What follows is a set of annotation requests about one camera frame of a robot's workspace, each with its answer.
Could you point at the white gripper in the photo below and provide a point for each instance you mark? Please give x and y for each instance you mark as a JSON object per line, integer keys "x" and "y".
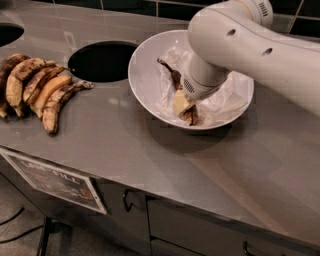
{"x": 199, "y": 89}

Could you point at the dark overripe banana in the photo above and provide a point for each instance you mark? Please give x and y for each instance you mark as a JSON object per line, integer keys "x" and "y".
{"x": 190, "y": 116}

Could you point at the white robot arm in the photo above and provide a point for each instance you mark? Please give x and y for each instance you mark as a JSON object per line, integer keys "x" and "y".
{"x": 235, "y": 35}

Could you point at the white bowl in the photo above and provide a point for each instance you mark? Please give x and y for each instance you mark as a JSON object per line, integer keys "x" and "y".
{"x": 144, "y": 71}

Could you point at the spotted banana front right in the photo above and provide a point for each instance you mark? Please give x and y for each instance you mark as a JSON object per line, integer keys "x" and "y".
{"x": 53, "y": 106}

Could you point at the orange yellow banana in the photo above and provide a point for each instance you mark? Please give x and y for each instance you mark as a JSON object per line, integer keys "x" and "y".
{"x": 50, "y": 87}

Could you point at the brown spotted banana middle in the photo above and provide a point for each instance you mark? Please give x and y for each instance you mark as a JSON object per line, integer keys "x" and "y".
{"x": 34, "y": 86}

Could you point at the large spotted banana left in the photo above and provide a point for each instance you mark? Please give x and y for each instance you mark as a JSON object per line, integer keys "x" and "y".
{"x": 18, "y": 76}

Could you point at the dark banana far left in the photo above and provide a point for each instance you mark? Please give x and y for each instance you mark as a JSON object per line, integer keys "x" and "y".
{"x": 6, "y": 66}

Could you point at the crumpled white paper liner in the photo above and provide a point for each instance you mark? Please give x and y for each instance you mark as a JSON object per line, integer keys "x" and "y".
{"x": 221, "y": 108}

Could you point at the grey drawer front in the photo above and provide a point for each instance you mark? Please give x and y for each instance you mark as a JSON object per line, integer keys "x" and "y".
{"x": 178, "y": 231}

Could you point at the grey cabinet door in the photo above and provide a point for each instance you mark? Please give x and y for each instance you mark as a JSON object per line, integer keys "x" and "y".
{"x": 129, "y": 229}

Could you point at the landfill sign label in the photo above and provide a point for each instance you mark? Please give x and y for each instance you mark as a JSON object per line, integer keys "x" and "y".
{"x": 55, "y": 181}

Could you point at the black cabinet door handle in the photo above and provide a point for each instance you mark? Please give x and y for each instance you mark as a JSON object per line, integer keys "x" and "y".
{"x": 127, "y": 205}

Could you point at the black drawer handle right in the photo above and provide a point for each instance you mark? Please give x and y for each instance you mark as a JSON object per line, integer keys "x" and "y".
{"x": 250, "y": 250}

